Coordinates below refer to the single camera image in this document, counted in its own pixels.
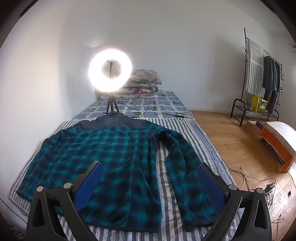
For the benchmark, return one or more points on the teal plaid fleece jacket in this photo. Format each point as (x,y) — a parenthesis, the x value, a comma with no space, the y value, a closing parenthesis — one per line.
(120,157)

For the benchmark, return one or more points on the black metal clothes rack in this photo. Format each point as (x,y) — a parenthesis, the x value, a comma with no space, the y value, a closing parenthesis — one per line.
(244,46)

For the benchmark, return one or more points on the black phone holder clamp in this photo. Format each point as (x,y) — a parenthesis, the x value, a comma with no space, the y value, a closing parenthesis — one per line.
(111,67)

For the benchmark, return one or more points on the black power adapter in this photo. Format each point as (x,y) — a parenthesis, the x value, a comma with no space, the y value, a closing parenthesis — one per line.
(270,187)

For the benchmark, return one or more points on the small grey pot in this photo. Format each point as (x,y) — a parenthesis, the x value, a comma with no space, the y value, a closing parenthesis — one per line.
(249,106)

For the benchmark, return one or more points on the dark green hanging garment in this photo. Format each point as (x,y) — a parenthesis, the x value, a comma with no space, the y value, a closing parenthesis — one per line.
(268,78)

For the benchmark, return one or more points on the yellow box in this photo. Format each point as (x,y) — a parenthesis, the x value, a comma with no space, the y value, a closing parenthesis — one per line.
(259,104)

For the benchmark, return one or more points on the blue striped blanket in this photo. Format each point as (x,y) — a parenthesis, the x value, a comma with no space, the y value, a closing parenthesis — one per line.
(198,134)

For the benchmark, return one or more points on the orange box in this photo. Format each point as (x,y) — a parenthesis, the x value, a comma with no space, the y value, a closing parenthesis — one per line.
(270,138)

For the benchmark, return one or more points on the teal hanging garment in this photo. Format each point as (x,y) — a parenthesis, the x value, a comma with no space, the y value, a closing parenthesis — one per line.
(276,88)

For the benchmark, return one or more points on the green striped hanging towel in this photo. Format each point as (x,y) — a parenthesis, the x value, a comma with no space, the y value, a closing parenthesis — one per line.
(254,69)

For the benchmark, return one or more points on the brown cardboard box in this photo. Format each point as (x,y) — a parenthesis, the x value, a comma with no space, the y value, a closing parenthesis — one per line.
(252,129)

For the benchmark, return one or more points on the folded floral quilt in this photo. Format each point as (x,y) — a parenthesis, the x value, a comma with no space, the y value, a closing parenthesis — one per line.
(143,81)

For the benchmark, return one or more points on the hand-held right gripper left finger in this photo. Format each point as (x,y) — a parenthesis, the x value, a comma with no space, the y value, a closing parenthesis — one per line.
(89,183)

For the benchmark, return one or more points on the blue checked bed sheet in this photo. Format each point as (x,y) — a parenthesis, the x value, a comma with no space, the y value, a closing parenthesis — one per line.
(166,102)

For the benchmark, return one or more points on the dark blue flat box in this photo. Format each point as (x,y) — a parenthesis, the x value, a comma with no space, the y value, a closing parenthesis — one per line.
(260,125)

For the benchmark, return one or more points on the white cloth cover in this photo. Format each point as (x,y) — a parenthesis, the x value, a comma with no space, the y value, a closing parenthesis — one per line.
(281,133)

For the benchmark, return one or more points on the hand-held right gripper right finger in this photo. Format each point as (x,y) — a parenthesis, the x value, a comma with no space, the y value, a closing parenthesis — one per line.
(211,185)

